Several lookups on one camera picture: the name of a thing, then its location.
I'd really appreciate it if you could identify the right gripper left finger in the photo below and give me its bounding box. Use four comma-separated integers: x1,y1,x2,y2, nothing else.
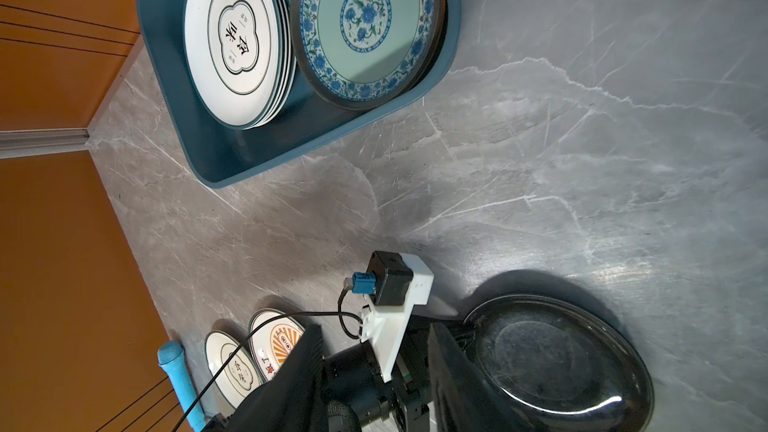
225,325,327,431

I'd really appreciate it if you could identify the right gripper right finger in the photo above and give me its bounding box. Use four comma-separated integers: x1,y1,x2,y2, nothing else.
428,323,528,431

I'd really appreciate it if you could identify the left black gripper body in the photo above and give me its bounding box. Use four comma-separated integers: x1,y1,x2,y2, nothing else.
323,317,468,431

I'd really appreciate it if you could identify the large white flower plate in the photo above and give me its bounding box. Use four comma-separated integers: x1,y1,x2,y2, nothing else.
205,331,264,409

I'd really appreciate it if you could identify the sunburst plate front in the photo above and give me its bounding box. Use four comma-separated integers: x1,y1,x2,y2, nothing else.
249,308,304,382

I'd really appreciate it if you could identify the black plate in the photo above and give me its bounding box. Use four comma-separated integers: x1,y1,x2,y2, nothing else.
464,294,655,431

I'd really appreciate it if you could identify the white flower plate back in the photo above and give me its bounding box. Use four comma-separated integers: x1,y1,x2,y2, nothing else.
183,0,297,130

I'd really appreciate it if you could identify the teal patterned plate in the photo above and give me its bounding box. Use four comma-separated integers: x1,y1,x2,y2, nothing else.
291,0,445,111

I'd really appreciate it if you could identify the teal plastic bin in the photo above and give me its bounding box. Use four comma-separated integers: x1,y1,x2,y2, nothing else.
136,0,461,188

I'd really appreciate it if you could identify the blue cylindrical tube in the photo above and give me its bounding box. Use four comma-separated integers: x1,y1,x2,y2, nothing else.
157,341,207,431

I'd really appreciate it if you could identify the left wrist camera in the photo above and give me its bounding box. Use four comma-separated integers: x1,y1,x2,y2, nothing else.
345,251,434,383

